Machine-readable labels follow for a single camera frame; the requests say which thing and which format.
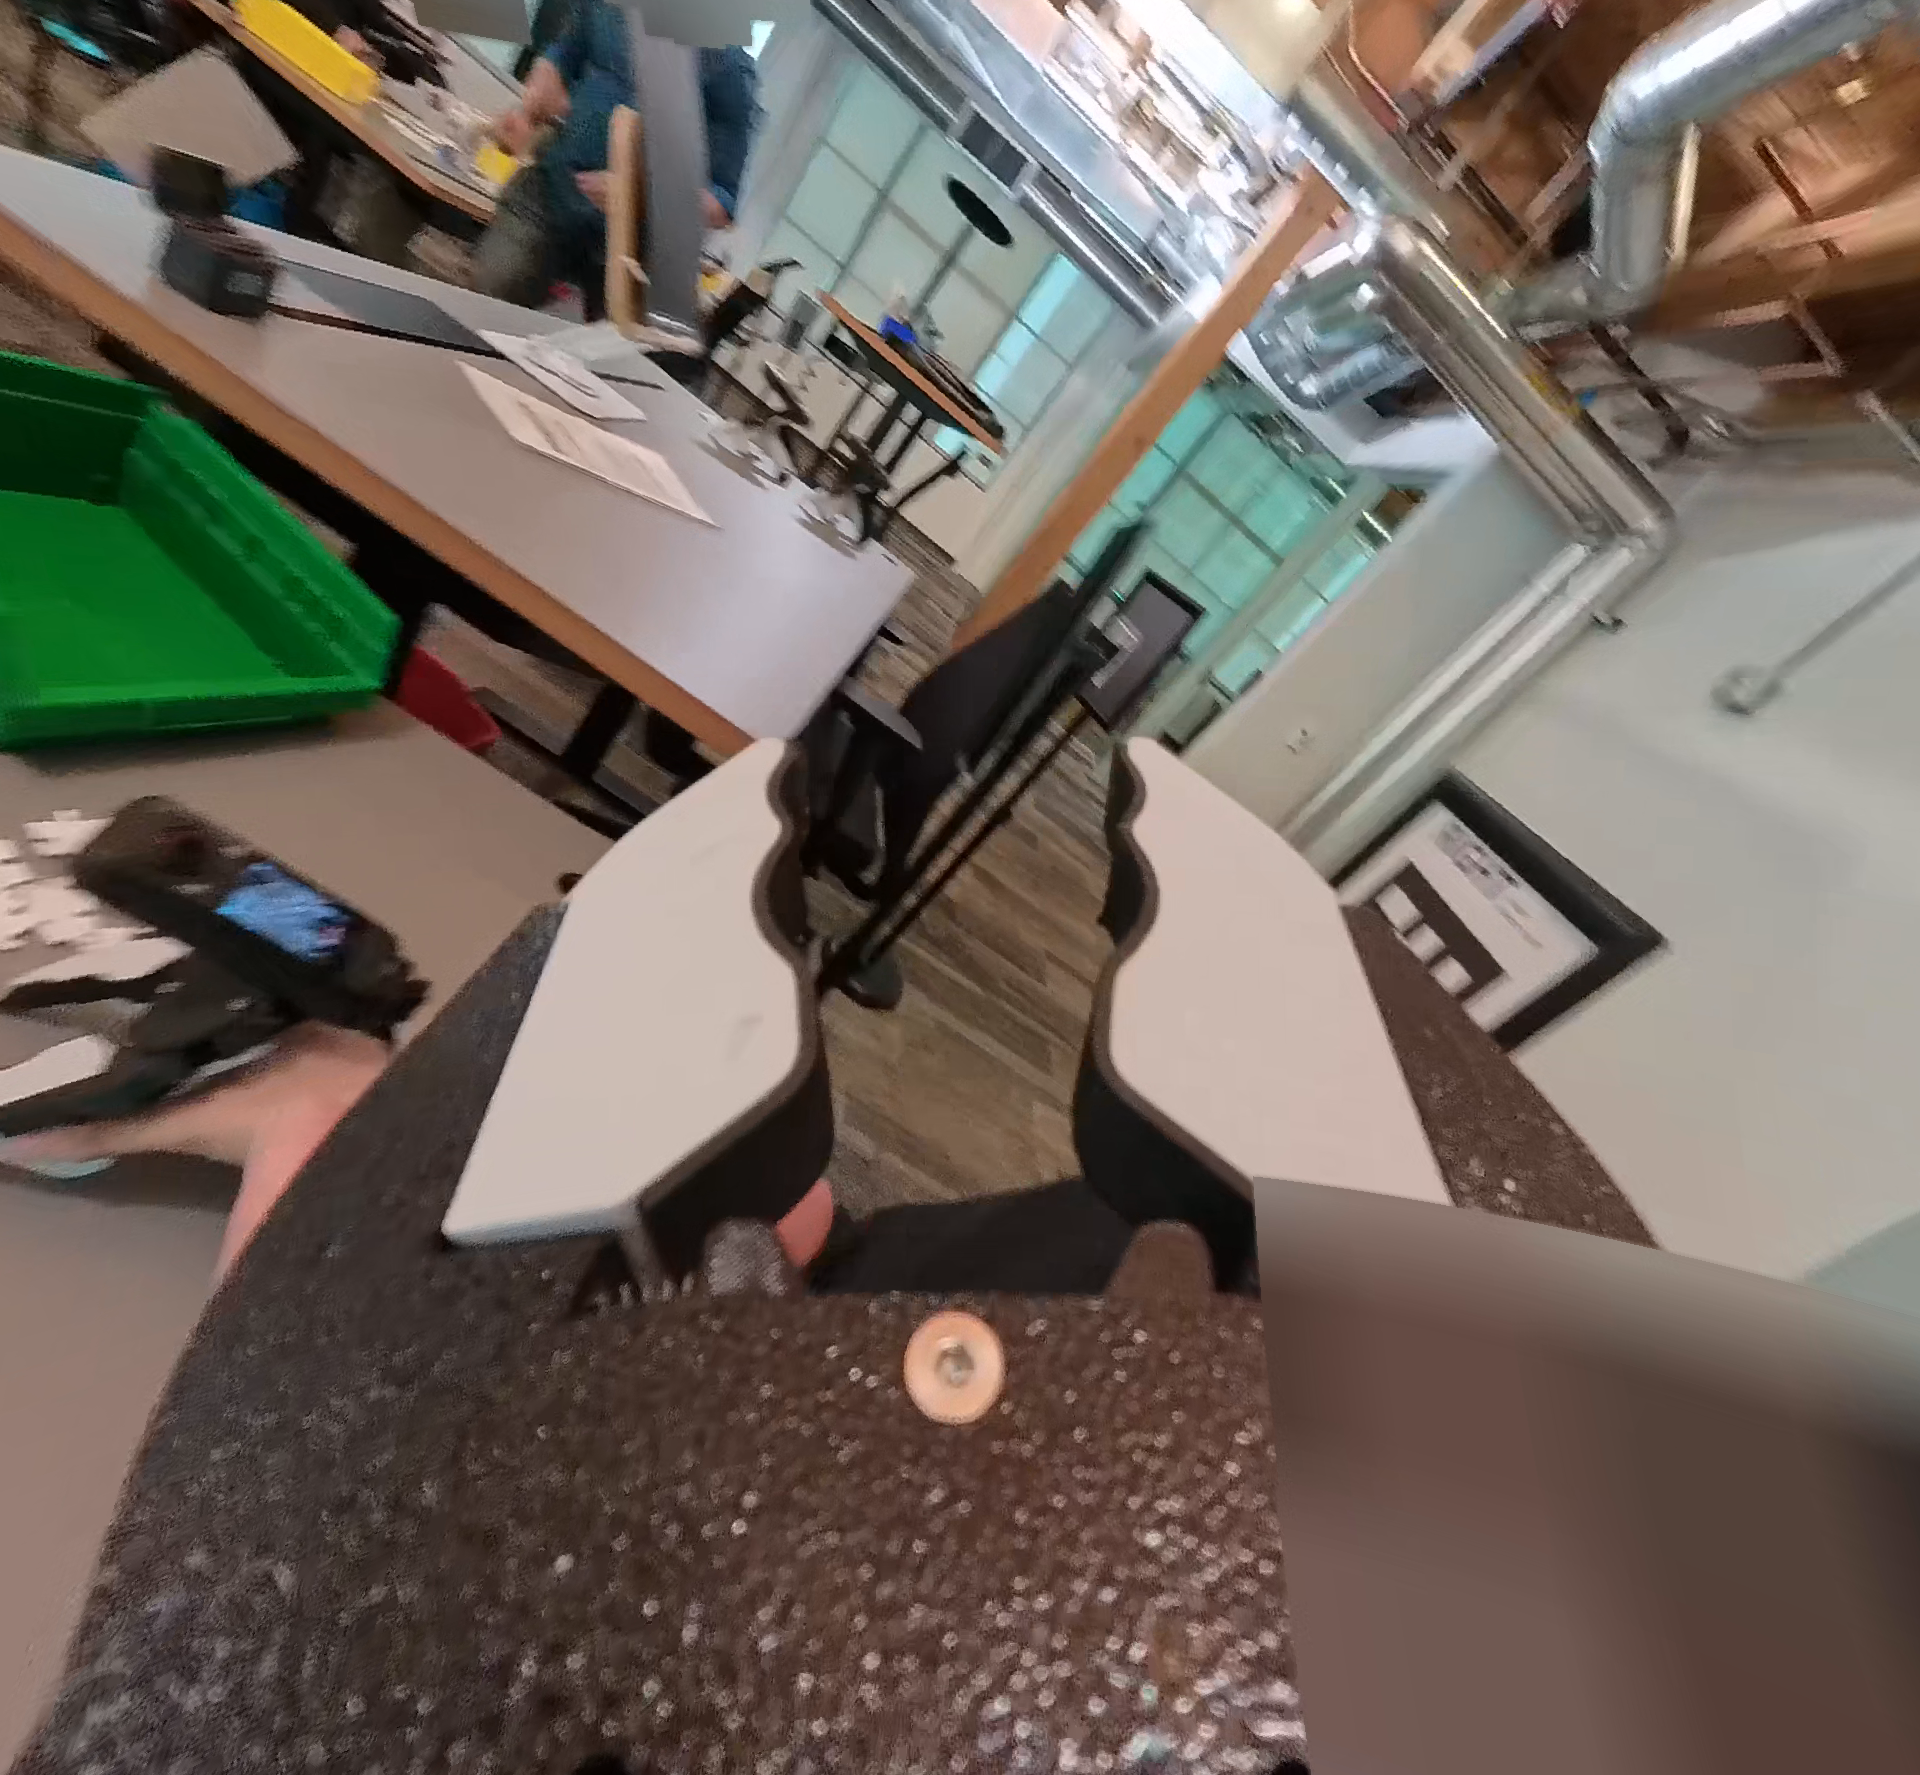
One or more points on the grey table with wooden edge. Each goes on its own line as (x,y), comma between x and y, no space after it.
(376,409)

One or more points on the person's right hand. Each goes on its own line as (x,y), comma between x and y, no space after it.
(302,1130)

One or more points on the wooden table with black legs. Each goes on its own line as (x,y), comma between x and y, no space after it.
(914,372)

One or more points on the red container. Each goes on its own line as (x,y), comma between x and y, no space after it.
(451,703)

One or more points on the black tablet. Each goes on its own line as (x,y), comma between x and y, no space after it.
(392,305)

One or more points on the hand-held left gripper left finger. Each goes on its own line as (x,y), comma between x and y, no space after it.
(644,1025)

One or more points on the person's left hand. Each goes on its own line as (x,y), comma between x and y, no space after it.
(806,1223)

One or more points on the long silver pipe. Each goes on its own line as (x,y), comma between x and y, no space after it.
(1500,350)

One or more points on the round black sign on pole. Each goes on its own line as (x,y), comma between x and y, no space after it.
(982,214)

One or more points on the grey conduit with junction box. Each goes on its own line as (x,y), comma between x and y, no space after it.
(1750,686)

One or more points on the wooden post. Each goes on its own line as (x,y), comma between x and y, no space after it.
(1170,381)

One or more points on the white puzzle pieces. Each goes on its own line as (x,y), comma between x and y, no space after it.
(46,904)

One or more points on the yellow plastic bin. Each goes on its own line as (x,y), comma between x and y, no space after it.
(307,44)

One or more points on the black box-shaped device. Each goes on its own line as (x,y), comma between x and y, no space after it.
(217,260)

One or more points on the black framed picture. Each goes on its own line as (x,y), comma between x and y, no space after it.
(1500,922)

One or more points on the black office chair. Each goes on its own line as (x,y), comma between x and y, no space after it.
(977,711)

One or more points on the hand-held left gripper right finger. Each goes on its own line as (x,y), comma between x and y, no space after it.
(1261,995)

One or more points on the black monitor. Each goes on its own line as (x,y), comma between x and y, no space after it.
(1139,652)

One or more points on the silver ventilation duct elbow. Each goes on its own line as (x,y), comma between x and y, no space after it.
(1666,94)

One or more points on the white printed paper sheet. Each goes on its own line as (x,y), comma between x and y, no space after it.
(594,448)
(578,372)

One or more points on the green plastic bin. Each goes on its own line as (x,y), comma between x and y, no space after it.
(150,606)

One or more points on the small scattered white parts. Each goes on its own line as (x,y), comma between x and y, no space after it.
(818,508)

